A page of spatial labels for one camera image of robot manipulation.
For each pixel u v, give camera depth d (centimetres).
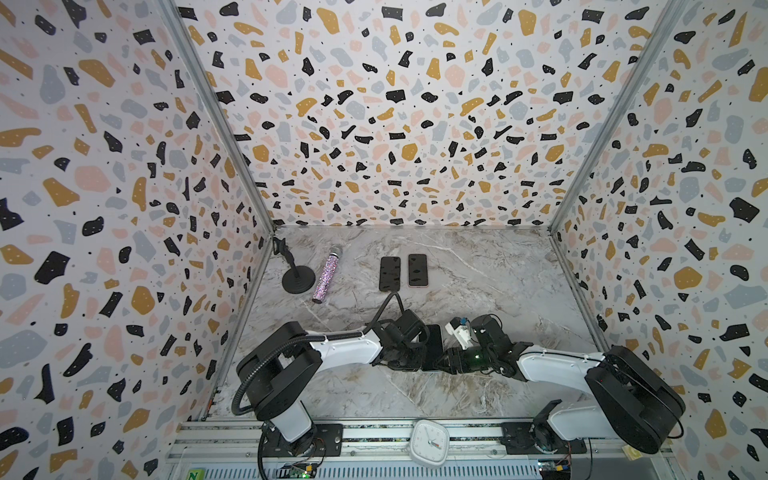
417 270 107
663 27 73
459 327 82
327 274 103
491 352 69
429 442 71
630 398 43
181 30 71
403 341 69
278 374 44
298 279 103
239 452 72
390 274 106
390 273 106
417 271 107
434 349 78
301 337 49
